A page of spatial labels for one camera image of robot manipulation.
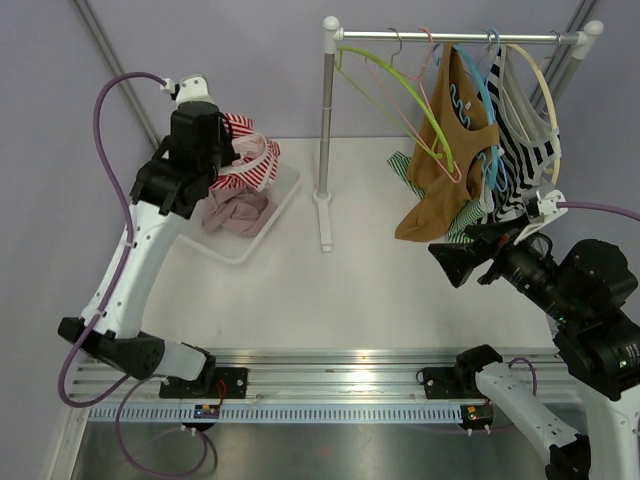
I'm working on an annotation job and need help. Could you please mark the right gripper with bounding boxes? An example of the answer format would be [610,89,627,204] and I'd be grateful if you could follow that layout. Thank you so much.
[429,209,582,324]

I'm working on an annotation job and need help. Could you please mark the red striped tank top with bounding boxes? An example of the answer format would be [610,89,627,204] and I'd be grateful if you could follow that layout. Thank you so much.
[210,113,281,191]

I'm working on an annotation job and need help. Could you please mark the green striped tank top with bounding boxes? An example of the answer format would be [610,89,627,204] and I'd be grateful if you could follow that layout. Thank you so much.
[387,151,493,243]

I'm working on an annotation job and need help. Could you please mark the pink tank top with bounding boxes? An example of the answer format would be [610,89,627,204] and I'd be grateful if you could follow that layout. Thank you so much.
[201,188,278,238]

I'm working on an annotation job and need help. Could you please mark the brown tank top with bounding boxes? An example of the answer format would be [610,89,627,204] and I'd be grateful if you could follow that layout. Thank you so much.
[395,44,499,242]

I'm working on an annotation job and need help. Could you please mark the green hanger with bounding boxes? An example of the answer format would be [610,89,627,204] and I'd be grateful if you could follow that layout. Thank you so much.
[334,46,461,183]

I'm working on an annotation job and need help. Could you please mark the pink hanger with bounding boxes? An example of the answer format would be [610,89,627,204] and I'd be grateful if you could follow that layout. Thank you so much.
[364,27,462,183]

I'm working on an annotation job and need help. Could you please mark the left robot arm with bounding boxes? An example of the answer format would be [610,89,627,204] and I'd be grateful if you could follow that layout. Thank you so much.
[58,99,238,398]

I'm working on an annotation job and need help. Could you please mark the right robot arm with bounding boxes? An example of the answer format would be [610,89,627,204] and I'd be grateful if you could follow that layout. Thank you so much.
[420,220,639,479]

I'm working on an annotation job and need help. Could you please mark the black white striped tank top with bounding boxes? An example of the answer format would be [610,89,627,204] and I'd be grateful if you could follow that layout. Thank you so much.
[482,44,562,223]

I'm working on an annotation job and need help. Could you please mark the cream hanger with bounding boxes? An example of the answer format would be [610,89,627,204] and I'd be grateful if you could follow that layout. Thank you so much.
[504,43,561,184]

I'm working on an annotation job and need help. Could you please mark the light blue hanger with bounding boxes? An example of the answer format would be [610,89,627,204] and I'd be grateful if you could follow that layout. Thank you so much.
[480,28,501,61]

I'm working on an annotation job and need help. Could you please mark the white plastic basket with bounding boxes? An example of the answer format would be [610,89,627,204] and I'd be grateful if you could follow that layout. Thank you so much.
[178,165,301,265]

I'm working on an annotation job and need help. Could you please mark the clothes rack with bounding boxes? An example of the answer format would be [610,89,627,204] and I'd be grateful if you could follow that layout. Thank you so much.
[312,12,604,253]

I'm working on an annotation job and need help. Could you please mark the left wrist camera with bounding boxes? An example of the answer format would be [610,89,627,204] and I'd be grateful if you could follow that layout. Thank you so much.
[160,73,214,106]

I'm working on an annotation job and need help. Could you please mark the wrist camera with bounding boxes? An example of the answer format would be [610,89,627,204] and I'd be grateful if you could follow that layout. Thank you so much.
[514,183,568,245]
[160,73,214,106]

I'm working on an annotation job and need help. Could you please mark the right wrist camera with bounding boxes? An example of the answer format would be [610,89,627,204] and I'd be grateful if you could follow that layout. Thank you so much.
[514,183,568,245]

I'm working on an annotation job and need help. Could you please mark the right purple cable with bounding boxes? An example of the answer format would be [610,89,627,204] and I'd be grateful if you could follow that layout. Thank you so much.
[562,200,640,224]

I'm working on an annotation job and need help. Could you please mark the aluminium rail base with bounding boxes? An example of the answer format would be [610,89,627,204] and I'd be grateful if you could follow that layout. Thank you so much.
[72,347,581,426]

